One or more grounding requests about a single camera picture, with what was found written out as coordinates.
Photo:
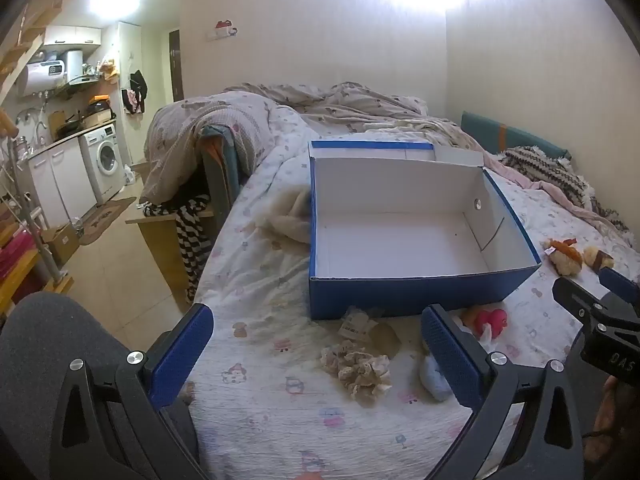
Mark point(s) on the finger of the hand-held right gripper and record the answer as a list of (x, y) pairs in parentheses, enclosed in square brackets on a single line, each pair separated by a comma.
[(575, 295), (620, 282)]

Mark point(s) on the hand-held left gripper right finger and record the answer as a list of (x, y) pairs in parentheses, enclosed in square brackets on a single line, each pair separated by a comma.
[(450, 355)]

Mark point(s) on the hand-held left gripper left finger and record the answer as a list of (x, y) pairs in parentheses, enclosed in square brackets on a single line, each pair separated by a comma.
[(182, 357)]

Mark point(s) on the light blue plush toy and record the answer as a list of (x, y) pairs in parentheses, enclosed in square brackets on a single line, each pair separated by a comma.
[(434, 375)]

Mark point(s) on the beige plush toy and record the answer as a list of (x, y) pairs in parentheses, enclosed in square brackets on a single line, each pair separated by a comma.
[(356, 369)]

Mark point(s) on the blue cardboard box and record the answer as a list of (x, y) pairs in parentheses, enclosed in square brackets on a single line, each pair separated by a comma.
[(400, 240)]

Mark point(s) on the person's right hand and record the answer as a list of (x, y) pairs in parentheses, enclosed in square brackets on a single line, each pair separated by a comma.
[(611, 405)]

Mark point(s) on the brown sushi plush toy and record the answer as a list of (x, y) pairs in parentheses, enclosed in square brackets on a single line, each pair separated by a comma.
[(598, 257)]

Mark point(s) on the orange sushi plush toy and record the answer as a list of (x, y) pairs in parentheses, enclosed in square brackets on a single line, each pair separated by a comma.
[(564, 256)]

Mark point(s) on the red heart plush toy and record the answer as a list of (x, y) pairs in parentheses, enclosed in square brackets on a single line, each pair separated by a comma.
[(491, 321)]

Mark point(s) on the white printed bedsheet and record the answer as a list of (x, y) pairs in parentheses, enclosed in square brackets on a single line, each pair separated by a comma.
[(270, 310)]

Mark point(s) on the patterned knit blanket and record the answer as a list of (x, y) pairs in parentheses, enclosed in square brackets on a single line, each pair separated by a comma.
[(552, 172)]

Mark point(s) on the person's grey trouser leg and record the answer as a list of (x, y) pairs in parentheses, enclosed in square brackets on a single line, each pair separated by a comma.
[(55, 330)]

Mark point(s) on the pink blanket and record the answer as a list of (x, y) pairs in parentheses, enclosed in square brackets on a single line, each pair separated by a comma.
[(515, 170)]

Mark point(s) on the brown door mat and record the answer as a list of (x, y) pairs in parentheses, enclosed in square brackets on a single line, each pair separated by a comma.
[(107, 217)]

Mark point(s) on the cardboard box on floor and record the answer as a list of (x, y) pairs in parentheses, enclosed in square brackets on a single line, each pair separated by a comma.
[(60, 242)]

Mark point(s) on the teal headboard cushion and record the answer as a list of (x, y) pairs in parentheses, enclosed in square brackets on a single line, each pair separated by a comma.
[(515, 135)]

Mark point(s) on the cream fluffy blanket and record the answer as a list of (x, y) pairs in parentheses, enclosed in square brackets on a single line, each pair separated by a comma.
[(290, 216)]

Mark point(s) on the yellow wooden shelf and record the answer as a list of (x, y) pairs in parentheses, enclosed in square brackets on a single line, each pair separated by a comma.
[(20, 272)]

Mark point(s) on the teal and orange cushion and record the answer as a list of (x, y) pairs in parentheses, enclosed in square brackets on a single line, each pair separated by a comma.
[(220, 165)]

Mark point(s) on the white lower kitchen cabinet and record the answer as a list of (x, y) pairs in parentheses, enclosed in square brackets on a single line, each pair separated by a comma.
[(62, 185)]

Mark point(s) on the white kitchen cabinet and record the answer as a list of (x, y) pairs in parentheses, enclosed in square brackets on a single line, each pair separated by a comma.
[(72, 35), (62, 185)]

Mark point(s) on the white washing machine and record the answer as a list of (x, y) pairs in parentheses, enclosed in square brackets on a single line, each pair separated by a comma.
[(102, 160)]

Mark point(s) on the beige floral quilt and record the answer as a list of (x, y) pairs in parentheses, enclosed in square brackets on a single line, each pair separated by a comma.
[(240, 115)]

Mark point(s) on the black cooking pot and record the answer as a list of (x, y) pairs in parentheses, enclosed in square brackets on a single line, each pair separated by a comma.
[(67, 126)]

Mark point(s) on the pink hanging garment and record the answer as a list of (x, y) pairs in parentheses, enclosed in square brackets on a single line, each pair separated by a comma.
[(130, 101)]

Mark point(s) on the black hanging garment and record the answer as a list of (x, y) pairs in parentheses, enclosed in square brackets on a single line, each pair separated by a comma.
[(138, 85)]

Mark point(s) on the dark brown door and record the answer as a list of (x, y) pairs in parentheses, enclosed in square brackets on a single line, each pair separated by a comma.
[(174, 65)]

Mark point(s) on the white water heater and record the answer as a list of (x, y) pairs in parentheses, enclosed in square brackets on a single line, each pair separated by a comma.
[(42, 74)]

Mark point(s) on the white upper kitchen cabinet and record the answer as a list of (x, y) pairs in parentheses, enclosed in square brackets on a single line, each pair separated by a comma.
[(72, 35)]

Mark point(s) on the round ceiling lamp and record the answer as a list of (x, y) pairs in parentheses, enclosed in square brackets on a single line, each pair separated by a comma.
[(114, 2)]

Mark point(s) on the wooden staircase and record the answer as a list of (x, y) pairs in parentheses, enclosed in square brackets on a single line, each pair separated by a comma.
[(27, 30)]

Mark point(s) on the red white wall sticker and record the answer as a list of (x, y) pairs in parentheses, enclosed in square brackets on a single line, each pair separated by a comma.
[(223, 29)]

